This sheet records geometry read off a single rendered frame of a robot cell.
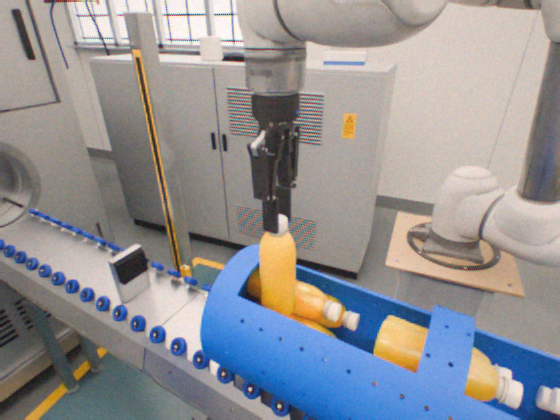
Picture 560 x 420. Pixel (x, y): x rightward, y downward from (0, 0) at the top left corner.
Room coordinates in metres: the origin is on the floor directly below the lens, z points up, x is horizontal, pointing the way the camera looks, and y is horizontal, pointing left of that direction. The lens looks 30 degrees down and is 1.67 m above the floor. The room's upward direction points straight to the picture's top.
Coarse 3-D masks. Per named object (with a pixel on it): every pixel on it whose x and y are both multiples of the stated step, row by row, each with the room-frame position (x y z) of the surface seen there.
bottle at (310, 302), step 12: (252, 276) 0.62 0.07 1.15; (252, 288) 0.60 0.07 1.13; (300, 288) 0.57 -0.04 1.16; (312, 288) 0.57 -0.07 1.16; (300, 300) 0.55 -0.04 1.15; (312, 300) 0.54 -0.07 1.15; (324, 300) 0.55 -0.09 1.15; (300, 312) 0.54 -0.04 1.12; (312, 312) 0.53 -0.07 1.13; (324, 312) 0.53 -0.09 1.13
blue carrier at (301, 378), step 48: (240, 288) 0.51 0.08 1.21; (336, 288) 0.63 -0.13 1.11; (240, 336) 0.45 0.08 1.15; (288, 336) 0.42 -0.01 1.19; (336, 336) 0.58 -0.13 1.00; (432, 336) 0.38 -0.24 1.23; (480, 336) 0.47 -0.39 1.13; (288, 384) 0.38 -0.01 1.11; (336, 384) 0.35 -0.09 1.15; (384, 384) 0.33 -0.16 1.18; (432, 384) 0.32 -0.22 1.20; (528, 384) 0.42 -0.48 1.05
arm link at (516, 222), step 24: (552, 0) 0.71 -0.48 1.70; (552, 24) 0.72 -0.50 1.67; (552, 48) 0.74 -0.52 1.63; (552, 72) 0.73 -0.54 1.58; (552, 96) 0.73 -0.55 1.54; (552, 120) 0.73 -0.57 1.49; (528, 144) 0.78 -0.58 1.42; (552, 144) 0.73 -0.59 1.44; (528, 168) 0.77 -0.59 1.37; (552, 168) 0.73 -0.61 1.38; (528, 192) 0.76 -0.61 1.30; (552, 192) 0.73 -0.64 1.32; (504, 216) 0.79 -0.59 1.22; (528, 216) 0.74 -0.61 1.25; (552, 216) 0.72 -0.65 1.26; (504, 240) 0.78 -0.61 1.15; (528, 240) 0.74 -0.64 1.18; (552, 240) 0.71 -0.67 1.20; (552, 264) 0.70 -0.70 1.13
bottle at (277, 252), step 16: (272, 240) 0.52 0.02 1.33; (288, 240) 0.52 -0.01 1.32; (272, 256) 0.50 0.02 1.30; (288, 256) 0.51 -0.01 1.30; (272, 272) 0.50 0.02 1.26; (288, 272) 0.51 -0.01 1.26; (272, 288) 0.50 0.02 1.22; (288, 288) 0.51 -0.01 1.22; (272, 304) 0.50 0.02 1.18; (288, 304) 0.51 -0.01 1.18
